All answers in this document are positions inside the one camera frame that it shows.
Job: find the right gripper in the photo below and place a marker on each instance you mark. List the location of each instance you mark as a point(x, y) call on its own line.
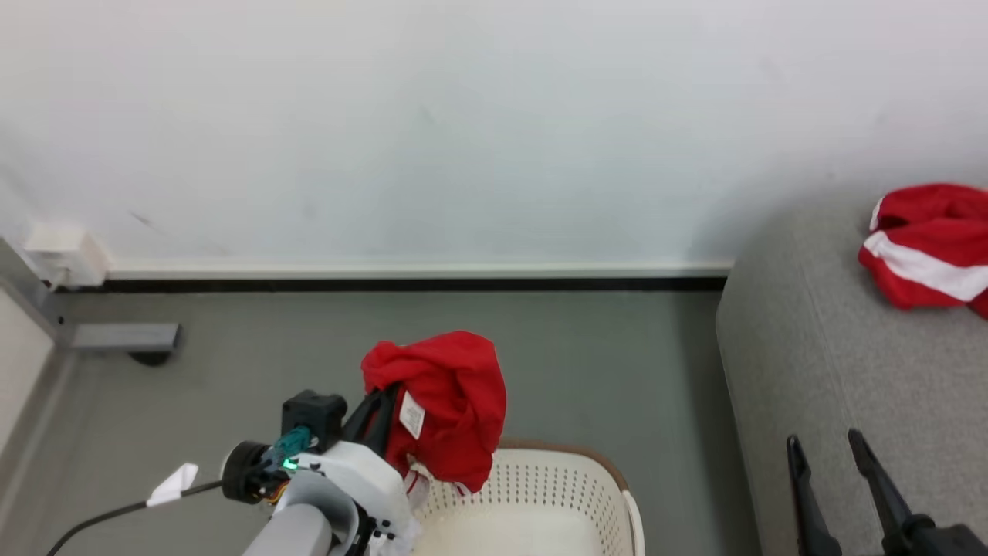
point(945, 540)

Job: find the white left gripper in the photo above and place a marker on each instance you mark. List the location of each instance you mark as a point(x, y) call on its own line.
point(355, 483)

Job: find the red garment with white label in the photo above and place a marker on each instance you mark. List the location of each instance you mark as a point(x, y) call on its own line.
point(455, 394)

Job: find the red garment with white stripe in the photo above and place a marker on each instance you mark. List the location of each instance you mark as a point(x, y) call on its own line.
point(926, 247)

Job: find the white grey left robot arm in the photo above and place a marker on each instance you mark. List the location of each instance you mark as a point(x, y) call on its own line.
point(293, 534)

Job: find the grey fabric sofa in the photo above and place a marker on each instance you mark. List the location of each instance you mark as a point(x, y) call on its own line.
point(834, 371)

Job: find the black round wrist module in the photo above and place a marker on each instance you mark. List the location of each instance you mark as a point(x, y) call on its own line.
point(243, 471)

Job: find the white and black baseboard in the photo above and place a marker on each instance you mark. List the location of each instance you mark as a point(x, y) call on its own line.
point(417, 272)

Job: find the white perforated laundry basket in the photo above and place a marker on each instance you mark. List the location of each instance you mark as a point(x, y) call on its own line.
point(532, 502)

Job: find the white furniture panel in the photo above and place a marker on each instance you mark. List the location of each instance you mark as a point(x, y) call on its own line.
point(17, 363)

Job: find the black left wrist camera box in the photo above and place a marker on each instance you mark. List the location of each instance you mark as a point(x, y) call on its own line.
point(312, 413)

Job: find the grey metal frame foot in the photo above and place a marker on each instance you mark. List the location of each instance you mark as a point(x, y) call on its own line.
point(123, 337)

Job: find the white wall socket box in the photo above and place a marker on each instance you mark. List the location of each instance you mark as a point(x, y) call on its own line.
point(65, 253)

